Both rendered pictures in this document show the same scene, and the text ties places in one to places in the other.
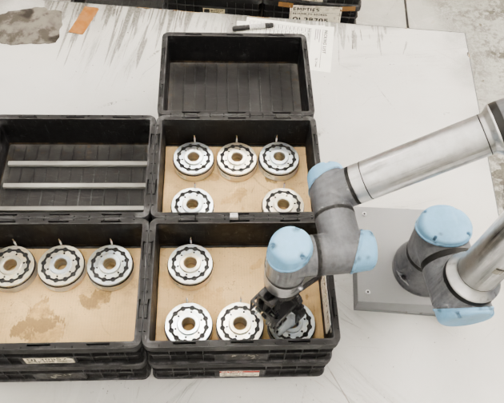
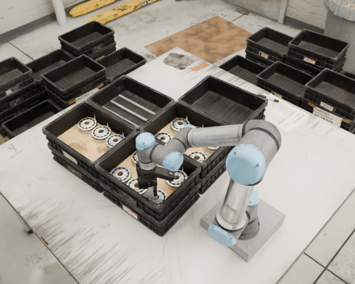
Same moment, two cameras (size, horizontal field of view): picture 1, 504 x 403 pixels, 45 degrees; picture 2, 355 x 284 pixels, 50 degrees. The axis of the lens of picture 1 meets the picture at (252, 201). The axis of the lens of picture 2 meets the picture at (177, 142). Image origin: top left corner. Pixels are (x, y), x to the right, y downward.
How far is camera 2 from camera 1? 95 cm
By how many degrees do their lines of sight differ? 31
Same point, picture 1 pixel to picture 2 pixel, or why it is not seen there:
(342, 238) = (166, 149)
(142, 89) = not seen: hidden behind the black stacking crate
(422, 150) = (216, 129)
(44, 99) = (159, 87)
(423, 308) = not seen: hidden behind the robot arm
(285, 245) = (141, 137)
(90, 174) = (141, 112)
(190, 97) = (203, 105)
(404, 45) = (341, 140)
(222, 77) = (224, 105)
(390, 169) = (202, 132)
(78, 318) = (91, 152)
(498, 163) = not seen: outside the picture
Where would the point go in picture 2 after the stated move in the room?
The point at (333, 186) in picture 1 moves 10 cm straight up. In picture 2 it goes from (182, 132) to (182, 113)
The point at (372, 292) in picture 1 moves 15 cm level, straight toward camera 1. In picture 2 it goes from (209, 219) to (178, 229)
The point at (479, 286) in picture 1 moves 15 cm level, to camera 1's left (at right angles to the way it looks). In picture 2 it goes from (223, 216) to (194, 192)
